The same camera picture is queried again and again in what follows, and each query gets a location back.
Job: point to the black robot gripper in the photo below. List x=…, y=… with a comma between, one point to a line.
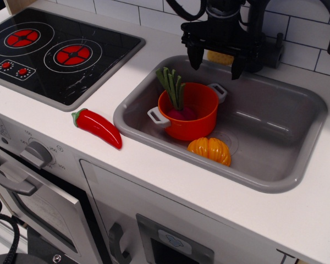
x=220, y=34

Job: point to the toy beet with green leaves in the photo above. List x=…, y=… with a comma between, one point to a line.
x=173, y=85

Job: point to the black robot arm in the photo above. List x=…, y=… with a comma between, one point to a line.
x=220, y=8

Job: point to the grey plastic sink basin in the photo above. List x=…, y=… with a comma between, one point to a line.
x=269, y=126

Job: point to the yellow round cracker toy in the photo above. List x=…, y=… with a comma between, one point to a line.
x=220, y=58

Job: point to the black faucet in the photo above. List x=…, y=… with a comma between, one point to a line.
x=268, y=54

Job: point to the orange toy pumpkin half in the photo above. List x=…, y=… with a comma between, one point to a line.
x=211, y=148

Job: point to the red toy chili pepper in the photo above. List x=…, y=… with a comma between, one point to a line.
x=97, y=125

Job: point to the black toy stovetop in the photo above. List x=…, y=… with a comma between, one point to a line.
x=60, y=61

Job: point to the grey oven knob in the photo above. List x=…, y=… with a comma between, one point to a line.
x=36, y=154

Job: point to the orange toy pot grey handles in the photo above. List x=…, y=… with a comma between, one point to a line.
x=197, y=119

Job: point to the white cabinet door grey handle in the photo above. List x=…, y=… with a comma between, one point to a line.
x=153, y=228

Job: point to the oven door with grey handle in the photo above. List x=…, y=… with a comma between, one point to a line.
x=57, y=210

